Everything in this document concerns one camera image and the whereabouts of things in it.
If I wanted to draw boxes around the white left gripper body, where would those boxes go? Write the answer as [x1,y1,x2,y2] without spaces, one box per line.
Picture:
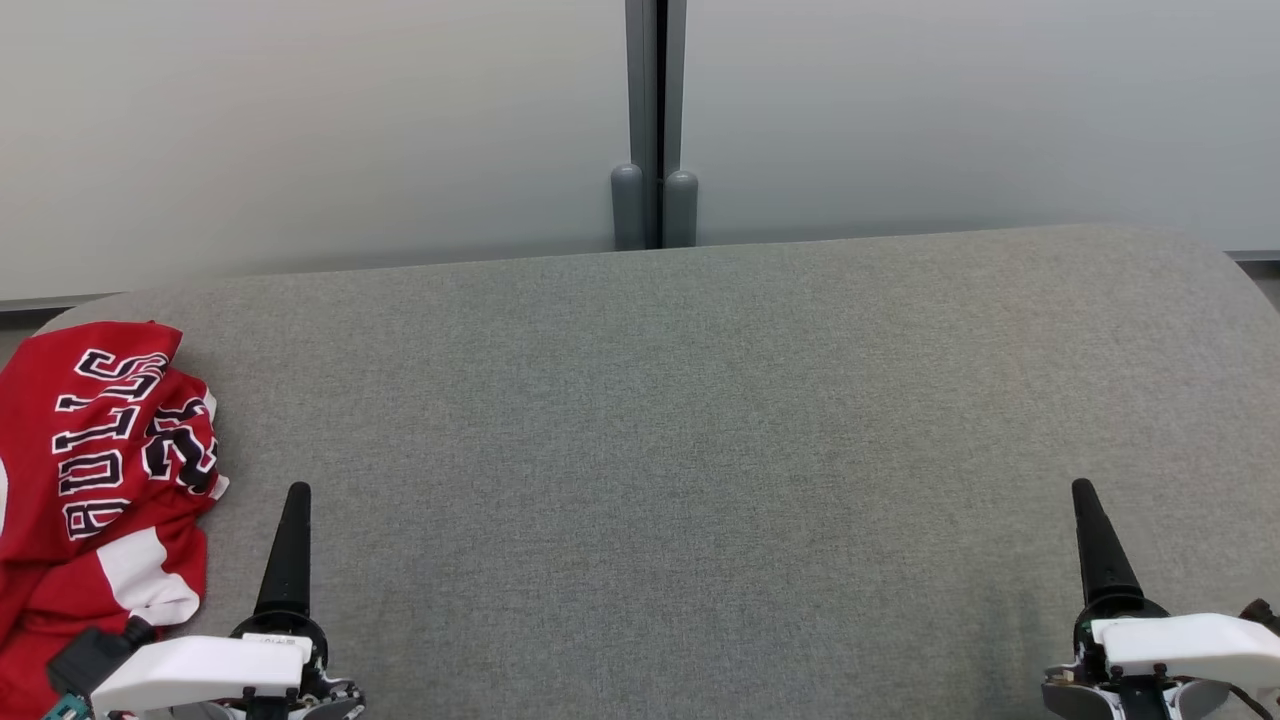
[90,610,366,720]

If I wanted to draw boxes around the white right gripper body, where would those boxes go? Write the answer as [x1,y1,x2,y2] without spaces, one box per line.
[1040,595,1280,720]

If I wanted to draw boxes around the grey fabric sofa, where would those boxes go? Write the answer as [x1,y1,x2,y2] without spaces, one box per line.
[0,225,1280,720]

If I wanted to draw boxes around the red white-trimmed shorts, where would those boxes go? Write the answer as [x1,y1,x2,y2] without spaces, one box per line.
[0,495,208,720]

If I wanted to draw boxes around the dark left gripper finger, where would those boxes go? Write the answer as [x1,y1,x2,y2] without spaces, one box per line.
[253,482,313,618]

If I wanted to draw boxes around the red Bulls basketball jersey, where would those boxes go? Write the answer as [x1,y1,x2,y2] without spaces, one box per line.
[0,320,229,566]

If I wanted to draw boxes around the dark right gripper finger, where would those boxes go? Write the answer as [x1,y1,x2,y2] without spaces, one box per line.
[1072,478,1144,613]

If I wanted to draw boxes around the grey partition post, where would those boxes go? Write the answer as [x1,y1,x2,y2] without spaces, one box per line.
[612,0,659,251]
[660,0,699,249]

